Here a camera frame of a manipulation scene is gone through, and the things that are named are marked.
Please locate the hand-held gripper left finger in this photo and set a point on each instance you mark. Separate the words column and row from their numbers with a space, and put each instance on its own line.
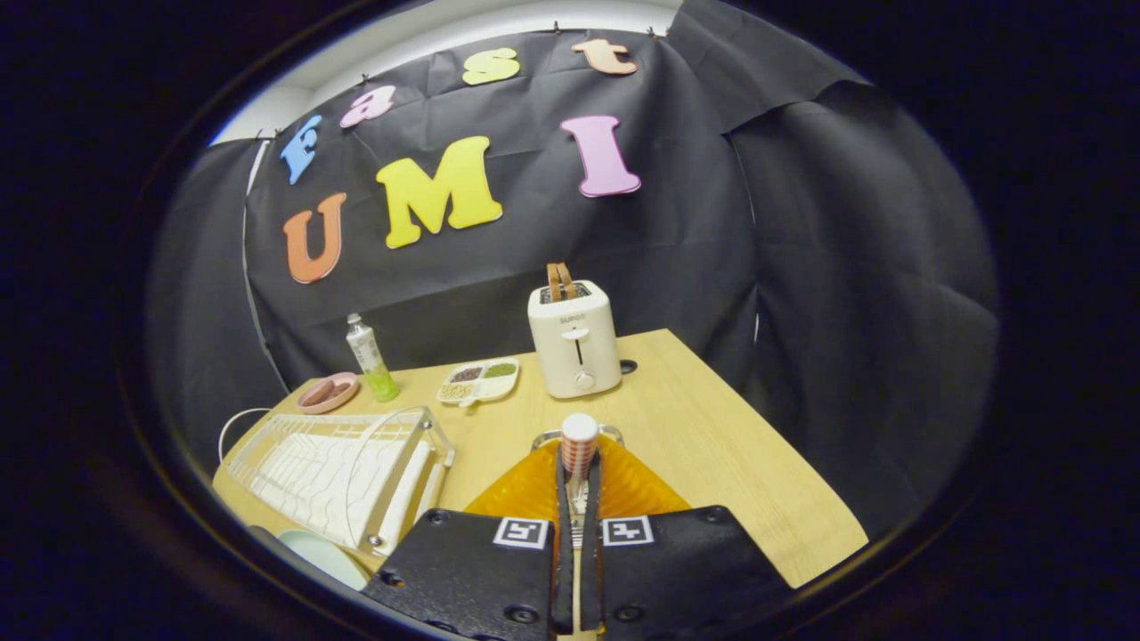
column 563, row 570

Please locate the toasted bread slice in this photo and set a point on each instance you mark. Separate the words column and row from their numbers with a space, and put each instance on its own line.
column 568, row 280
column 554, row 283

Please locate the white toaster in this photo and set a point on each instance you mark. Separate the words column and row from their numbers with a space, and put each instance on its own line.
column 570, row 356

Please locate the black backdrop cloth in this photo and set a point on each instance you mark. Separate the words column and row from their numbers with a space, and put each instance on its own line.
column 712, row 223

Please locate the clear bottle with green liquid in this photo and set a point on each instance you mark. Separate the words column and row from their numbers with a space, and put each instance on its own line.
column 367, row 352

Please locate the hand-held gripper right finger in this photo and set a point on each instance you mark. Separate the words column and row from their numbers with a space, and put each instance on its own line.
column 590, row 570

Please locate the brown meat piece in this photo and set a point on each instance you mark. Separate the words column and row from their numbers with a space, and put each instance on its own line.
column 316, row 393
column 339, row 389

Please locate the pale green plate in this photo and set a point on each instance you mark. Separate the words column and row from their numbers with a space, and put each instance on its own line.
column 325, row 556

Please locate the pink plate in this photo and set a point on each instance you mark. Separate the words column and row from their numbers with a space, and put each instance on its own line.
column 312, row 409

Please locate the white divided dish with beans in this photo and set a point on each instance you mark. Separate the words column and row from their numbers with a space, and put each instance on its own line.
column 494, row 387

